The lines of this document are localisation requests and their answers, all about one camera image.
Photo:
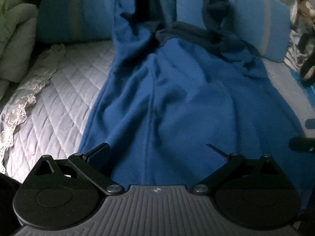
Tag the white black striped cloth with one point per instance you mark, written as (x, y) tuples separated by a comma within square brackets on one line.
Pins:
[(292, 54)]

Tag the blue pillow with grey stripes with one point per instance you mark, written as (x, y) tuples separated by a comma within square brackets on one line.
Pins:
[(73, 9), (246, 9)]

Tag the blue patterned mat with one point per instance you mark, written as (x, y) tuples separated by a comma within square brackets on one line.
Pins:
[(295, 77)]

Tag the white lace cloth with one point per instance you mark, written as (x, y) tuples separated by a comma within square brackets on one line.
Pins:
[(32, 88)]

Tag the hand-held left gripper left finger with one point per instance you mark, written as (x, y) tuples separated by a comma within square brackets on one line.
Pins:
[(98, 153)]

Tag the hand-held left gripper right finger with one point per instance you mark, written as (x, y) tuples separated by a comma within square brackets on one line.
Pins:
[(232, 159)]

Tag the blue fleece garment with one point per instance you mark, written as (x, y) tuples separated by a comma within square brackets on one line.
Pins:
[(172, 91)]

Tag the brown white plush toy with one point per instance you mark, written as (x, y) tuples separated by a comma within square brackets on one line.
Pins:
[(304, 7)]

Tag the green and white comforter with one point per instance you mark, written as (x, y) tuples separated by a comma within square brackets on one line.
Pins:
[(17, 29)]

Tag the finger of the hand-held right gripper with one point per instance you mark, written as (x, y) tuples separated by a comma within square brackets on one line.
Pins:
[(302, 143), (310, 124)]

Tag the black object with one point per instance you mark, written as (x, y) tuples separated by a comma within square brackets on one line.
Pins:
[(307, 43)]

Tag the grey quilted bedspread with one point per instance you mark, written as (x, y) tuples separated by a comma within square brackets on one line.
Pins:
[(69, 91)]

